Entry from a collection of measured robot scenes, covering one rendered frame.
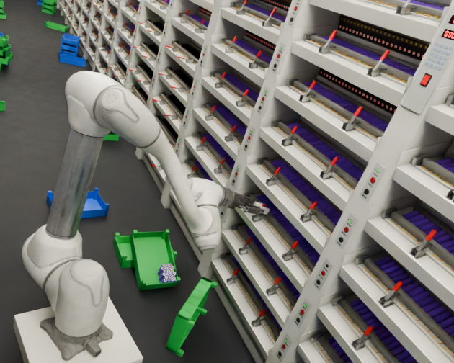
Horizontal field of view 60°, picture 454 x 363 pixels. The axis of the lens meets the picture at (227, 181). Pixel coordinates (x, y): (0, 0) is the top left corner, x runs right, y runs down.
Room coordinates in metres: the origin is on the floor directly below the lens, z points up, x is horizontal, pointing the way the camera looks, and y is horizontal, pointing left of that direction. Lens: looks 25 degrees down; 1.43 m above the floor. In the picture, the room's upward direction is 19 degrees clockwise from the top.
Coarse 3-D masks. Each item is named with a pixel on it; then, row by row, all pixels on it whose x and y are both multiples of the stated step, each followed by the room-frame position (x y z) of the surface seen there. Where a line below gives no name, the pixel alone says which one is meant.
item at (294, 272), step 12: (240, 192) 1.74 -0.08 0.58; (252, 192) 1.76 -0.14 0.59; (264, 216) 1.63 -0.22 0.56; (252, 228) 1.57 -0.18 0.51; (264, 228) 1.54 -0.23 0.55; (264, 240) 1.48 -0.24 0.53; (276, 240) 1.48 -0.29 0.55; (276, 252) 1.40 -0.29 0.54; (288, 264) 1.34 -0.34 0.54; (288, 276) 1.32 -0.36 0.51; (300, 276) 1.29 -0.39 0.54; (300, 288) 1.25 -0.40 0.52
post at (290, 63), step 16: (304, 0) 1.74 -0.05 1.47; (288, 16) 1.80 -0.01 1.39; (304, 16) 1.74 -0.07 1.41; (320, 16) 1.78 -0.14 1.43; (336, 16) 1.83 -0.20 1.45; (288, 32) 1.76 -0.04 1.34; (288, 48) 1.73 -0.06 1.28; (272, 64) 1.79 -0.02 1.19; (288, 64) 1.74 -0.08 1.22; (304, 64) 1.79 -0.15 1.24; (272, 80) 1.76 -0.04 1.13; (272, 96) 1.73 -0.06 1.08; (256, 112) 1.78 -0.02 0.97; (272, 112) 1.75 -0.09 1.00; (288, 112) 1.80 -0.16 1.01; (256, 128) 1.75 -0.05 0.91; (256, 144) 1.74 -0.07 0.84; (240, 160) 1.78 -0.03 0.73; (240, 176) 1.74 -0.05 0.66; (208, 256) 1.76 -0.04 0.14; (208, 272) 1.74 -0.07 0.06
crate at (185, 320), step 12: (204, 288) 1.44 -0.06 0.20; (192, 300) 1.34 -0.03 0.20; (204, 300) 1.51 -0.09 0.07; (180, 312) 1.25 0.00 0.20; (192, 312) 1.28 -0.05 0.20; (204, 312) 1.49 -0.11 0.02; (180, 324) 1.22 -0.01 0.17; (192, 324) 1.21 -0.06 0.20; (180, 336) 1.22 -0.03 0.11; (168, 348) 1.22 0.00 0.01
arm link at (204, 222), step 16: (160, 128) 1.11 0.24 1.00; (160, 144) 1.11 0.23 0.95; (160, 160) 1.16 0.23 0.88; (176, 160) 1.19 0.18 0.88; (176, 176) 1.18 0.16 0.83; (176, 192) 1.18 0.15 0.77; (192, 208) 1.20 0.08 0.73; (208, 208) 1.32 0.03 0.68; (192, 224) 1.22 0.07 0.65; (208, 224) 1.24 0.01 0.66; (208, 240) 1.22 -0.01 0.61
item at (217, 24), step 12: (216, 12) 2.33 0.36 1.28; (216, 24) 2.30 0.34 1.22; (228, 24) 2.35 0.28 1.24; (204, 60) 2.32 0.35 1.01; (216, 60) 2.34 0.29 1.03; (192, 84) 2.37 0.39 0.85; (204, 96) 2.33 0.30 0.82; (192, 108) 2.30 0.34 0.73; (192, 120) 2.32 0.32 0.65; (180, 132) 2.37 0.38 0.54; (180, 156) 2.31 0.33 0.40; (168, 192) 2.31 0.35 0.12; (168, 204) 2.31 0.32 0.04
